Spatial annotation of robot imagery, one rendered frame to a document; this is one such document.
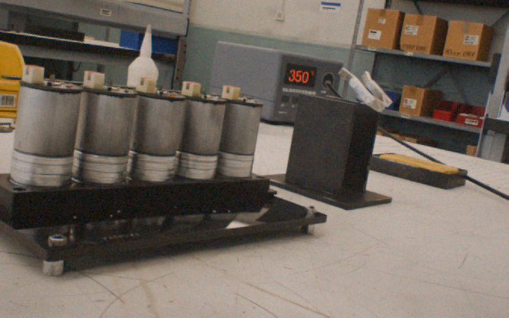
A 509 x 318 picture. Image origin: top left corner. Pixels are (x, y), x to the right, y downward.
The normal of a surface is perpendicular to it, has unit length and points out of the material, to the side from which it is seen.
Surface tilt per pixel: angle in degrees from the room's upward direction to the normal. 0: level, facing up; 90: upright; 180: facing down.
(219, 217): 0
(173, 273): 0
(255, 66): 90
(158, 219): 0
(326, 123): 90
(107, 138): 90
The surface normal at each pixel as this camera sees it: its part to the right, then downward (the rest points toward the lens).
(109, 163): 0.55, 0.21
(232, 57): -0.80, -0.04
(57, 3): 0.78, 0.22
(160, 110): 0.31, 0.18
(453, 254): 0.16, -0.98
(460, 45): -0.57, 0.11
